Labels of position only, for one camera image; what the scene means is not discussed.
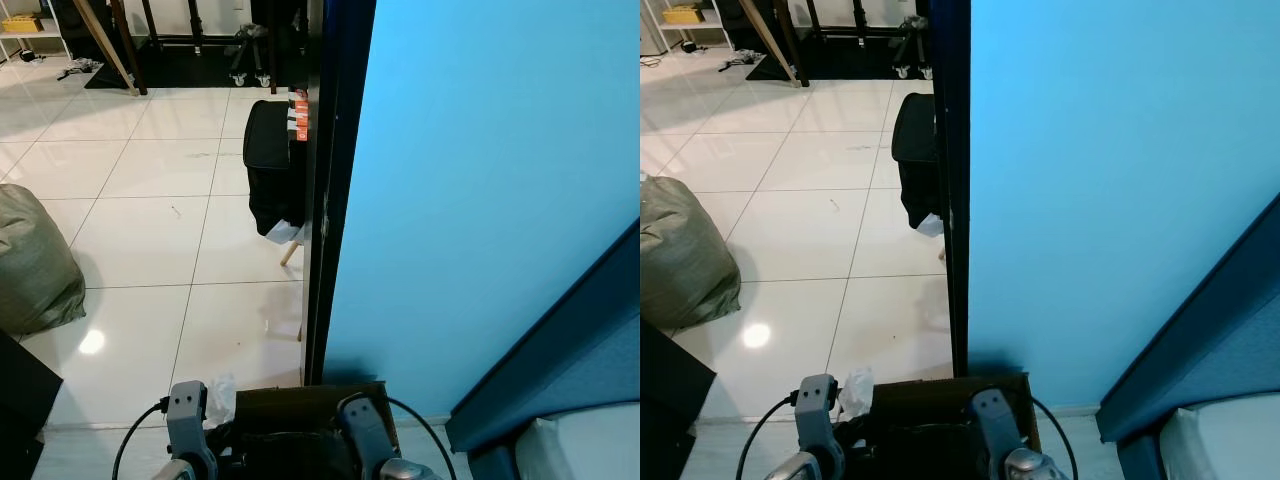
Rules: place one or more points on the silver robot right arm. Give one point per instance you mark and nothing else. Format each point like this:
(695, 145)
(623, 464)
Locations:
(1035, 468)
(405, 470)

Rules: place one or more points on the olive green woven sack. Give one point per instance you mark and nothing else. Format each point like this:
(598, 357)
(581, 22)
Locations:
(685, 255)
(35, 260)

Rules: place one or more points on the tall black wardrobe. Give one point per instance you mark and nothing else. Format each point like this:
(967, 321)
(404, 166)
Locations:
(670, 400)
(20, 400)

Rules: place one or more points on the beige sheeted mattress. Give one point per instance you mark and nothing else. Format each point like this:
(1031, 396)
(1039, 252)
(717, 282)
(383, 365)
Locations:
(1230, 440)
(590, 445)

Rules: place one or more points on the white shelf rack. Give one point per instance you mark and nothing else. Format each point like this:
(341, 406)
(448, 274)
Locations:
(690, 30)
(30, 38)

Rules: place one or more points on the yellow storage box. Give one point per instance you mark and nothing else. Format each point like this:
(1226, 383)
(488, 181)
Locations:
(684, 14)
(22, 23)

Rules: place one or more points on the light wooden table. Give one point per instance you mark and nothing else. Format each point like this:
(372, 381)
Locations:
(775, 40)
(105, 45)

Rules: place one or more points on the black draped wooden chair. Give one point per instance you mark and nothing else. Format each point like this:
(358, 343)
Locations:
(915, 150)
(270, 160)

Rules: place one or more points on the white plastic bag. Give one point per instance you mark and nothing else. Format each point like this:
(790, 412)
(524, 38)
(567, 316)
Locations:
(283, 233)
(931, 224)

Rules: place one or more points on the black wheeled tripod dolly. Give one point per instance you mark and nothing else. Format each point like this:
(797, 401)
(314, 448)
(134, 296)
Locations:
(250, 55)
(912, 45)

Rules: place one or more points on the brown cardboard box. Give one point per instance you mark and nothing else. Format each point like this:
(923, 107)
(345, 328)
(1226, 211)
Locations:
(940, 395)
(300, 400)

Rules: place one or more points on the orange red box stack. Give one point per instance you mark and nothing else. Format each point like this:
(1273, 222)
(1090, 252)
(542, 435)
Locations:
(298, 110)

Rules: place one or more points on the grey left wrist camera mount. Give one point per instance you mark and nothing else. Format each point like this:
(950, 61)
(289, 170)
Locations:
(187, 410)
(818, 405)

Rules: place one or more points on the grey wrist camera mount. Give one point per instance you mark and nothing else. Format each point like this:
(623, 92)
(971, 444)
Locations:
(995, 425)
(187, 410)
(818, 405)
(365, 430)

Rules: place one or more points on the dark door frame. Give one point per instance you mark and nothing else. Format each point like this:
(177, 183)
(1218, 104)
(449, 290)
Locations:
(950, 200)
(335, 200)

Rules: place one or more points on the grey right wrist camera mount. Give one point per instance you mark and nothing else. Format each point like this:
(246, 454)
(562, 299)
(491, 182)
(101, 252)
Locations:
(365, 430)
(995, 425)

